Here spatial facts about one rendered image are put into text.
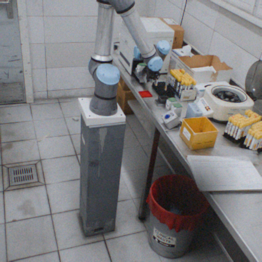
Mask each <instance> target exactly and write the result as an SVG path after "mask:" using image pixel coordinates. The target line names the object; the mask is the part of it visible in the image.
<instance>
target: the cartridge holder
mask: <svg viewBox="0 0 262 262"><path fill-rule="evenodd" d="M168 98H169V97H167V96H158V99H157V100H155V103H156V104H157V105H166V100H168Z"/></svg>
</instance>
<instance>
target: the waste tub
mask: <svg viewBox="0 0 262 262"><path fill-rule="evenodd" d="M218 132H219V131H218V130H217V128H216V127H215V126H214V125H213V124H212V123H211V121H210V120H209V119H208V118H207V117H195V118H185V119H182V125H181V130H180V134H179V135H180V137H181V139H182V140H183V141H184V142H185V143H186V145H187V147H188V148H189V149H190V150H196V149H204V148H212V147H214V146H215V142H216V138H217V135H218Z"/></svg>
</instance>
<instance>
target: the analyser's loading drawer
mask: <svg viewBox="0 0 262 262"><path fill-rule="evenodd" d="M136 71H137V66H133V72H134V74H135V75H136V76H137V78H138V79H139V80H140V82H145V81H144V80H143V78H142V71H138V73H137V72H136Z"/></svg>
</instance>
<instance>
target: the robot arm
mask: <svg viewBox="0 0 262 262"><path fill-rule="evenodd" d="M96 2H97V3H98V4H99V7H98V18H97V30H96V41H95V52H94V53H92V54H91V58H90V60H89V64H88V68H89V73H90V74H91V76H92V78H93V79H94V81H95V92H94V95H93V97H92V98H91V101H90V104H89V109H90V111H91V112H92V113H94V114H96V115H98V116H105V117H107V116H113V115H115V114H116V113H117V110H118V105H117V98H116V97H117V90H118V84H119V79H120V71H119V69H118V68H117V67H116V66H113V65H112V63H113V56H112V55H111V49H112V40H113V31H114V22H115V14H116V13H117V14H119V15H120V16H121V18H122V20H123V21H124V23H125V25H126V27H127V29H128V31H129V33H130V34H131V36H132V38H133V40H134V42H135V44H136V45H135V46H134V58H135V59H142V60H143V61H144V63H145V64H147V66H145V67H144V68H143V70H142V78H143V80H144V81H145V82H146V83H147V80H149V81H150V82H151V83H152V79H153V80H156V79H157V80H158V78H159V77H158V76H160V73H159V71H160V70H161V68H162V66H163V61H164V60H165V58H166V56H167V54H168V53H169V51H170V44H169V42H167V41H165V40H161V41H159V42H158V43H157V44H152V42H151V39H150V37H149V35H148V33H147V30H146V29H145V28H144V24H143V22H142V20H141V18H140V16H139V14H138V13H137V10H136V8H135V1H134V0H96Z"/></svg>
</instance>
